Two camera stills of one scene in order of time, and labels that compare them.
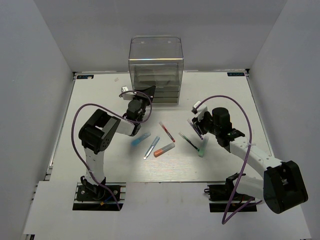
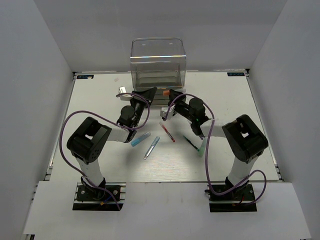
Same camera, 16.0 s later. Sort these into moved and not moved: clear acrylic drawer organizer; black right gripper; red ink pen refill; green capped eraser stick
Moved: black right gripper
Not moved: green capped eraser stick; clear acrylic drawer organizer; red ink pen refill
